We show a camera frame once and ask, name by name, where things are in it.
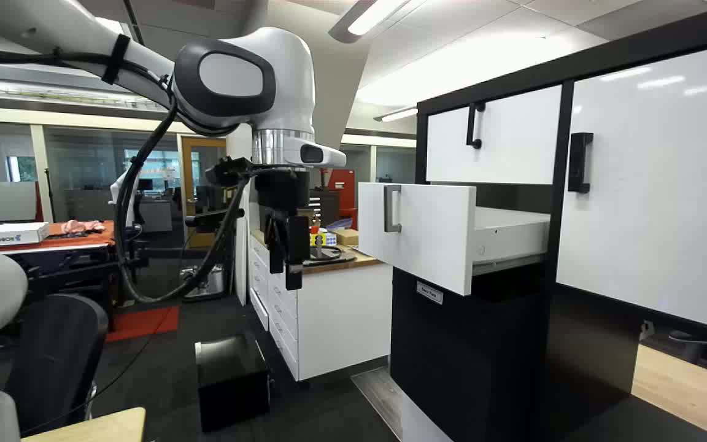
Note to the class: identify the yellow items on cabinet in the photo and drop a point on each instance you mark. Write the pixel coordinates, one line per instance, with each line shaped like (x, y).
(344, 238)

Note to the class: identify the ceiling light strip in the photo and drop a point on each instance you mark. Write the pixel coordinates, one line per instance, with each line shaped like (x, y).
(395, 114)

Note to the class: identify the white label sticker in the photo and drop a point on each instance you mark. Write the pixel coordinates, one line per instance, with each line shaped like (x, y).
(431, 294)

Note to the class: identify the red tool cabinet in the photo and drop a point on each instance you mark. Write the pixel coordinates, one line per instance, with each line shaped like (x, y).
(341, 197)

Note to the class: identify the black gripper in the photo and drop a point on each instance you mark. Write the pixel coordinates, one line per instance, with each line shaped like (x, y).
(280, 193)

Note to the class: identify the black office chair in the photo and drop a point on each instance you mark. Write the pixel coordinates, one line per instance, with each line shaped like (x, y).
(55, 359)

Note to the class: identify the ceiling light panel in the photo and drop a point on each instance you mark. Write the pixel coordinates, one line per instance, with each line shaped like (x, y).
(376, 15)

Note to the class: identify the white cabinet with wood top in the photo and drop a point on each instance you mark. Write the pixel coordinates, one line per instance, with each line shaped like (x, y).
(329, 320)

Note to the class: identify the black lower drawer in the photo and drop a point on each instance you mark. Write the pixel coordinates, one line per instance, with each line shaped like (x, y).
(466, 370)

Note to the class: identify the light wooden table corner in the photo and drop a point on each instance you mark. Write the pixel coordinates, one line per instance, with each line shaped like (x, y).
(97, 429)

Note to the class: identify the black box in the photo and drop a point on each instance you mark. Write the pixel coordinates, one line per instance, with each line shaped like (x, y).
(231, 385)

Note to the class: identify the red floor mat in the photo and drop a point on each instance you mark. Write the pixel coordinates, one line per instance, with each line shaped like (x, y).
(144, 326)

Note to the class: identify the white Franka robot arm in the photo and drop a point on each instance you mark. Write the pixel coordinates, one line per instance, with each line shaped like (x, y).
(270, 66)

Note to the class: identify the wooden door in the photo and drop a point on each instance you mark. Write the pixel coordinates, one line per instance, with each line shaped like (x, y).
(193, 189)

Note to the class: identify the grey waste bin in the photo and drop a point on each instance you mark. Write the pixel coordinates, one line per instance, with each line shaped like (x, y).
(206, 284)

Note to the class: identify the flat white box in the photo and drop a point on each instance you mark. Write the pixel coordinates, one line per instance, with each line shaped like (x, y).
(6, 234)

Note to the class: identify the white cabinet door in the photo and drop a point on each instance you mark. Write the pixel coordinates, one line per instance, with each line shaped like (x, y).
(663, 189)

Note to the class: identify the white drawer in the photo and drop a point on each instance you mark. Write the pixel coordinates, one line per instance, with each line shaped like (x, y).
(424, 238)
(516, 138)

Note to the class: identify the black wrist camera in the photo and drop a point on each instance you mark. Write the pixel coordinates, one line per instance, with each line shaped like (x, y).
(228, 174)

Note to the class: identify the white closed drawer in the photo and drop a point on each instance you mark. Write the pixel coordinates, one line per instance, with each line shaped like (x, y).
(516, 138)

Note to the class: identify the red table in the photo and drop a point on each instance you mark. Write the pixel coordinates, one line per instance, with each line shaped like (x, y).
(74, 240)

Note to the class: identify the black white drawer cabinet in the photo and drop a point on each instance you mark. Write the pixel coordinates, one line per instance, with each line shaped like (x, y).
(484, 378)

